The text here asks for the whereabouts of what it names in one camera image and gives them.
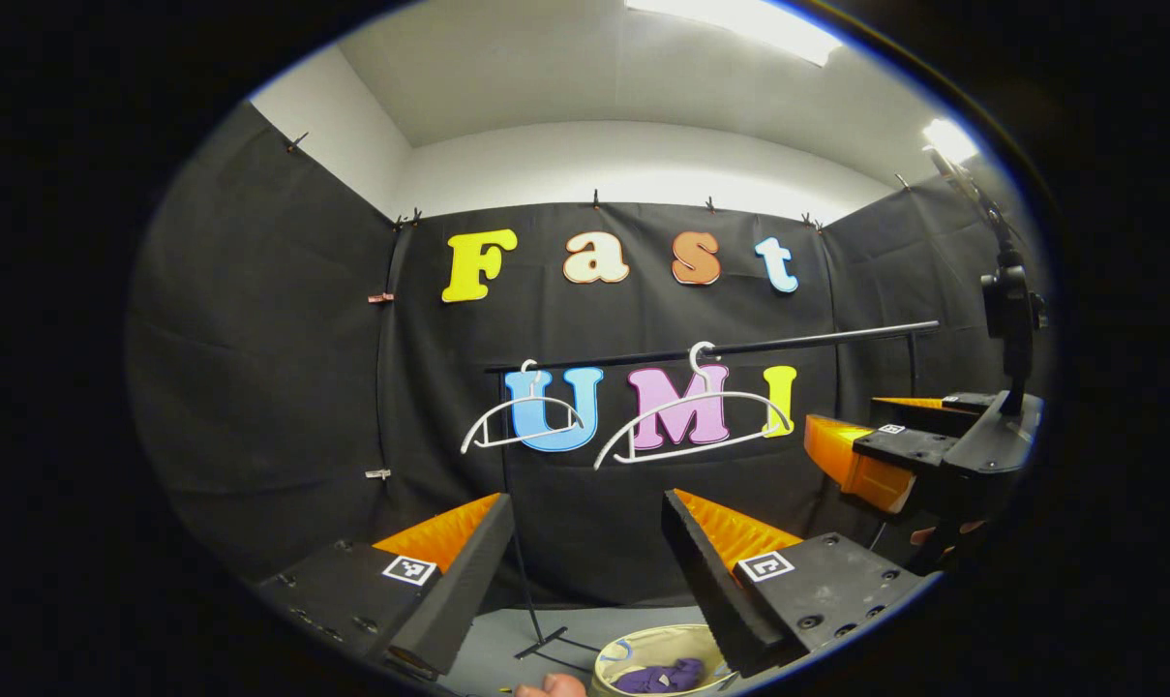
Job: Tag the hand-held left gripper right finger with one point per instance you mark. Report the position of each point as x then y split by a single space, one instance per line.
701 581

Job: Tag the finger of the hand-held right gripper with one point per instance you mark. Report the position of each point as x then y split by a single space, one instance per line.
933 405
904 447

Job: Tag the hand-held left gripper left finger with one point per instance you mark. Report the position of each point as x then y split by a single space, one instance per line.
468 571

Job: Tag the cream round laundry hamper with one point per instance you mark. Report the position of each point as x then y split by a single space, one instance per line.
643 644

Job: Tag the purple knit shirt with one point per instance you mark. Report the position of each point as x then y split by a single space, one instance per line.
662 678

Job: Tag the white plastic hanger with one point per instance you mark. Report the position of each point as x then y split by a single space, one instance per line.
643 418
493 416

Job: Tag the black clothes rack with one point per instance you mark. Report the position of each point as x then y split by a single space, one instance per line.
817 339

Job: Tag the small ceiling light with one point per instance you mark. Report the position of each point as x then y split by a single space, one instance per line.
949 140

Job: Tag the black backdrop cloth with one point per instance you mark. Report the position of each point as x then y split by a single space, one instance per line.
275 387

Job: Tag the row of black backdrop clips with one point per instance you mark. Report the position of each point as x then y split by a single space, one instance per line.
595 199

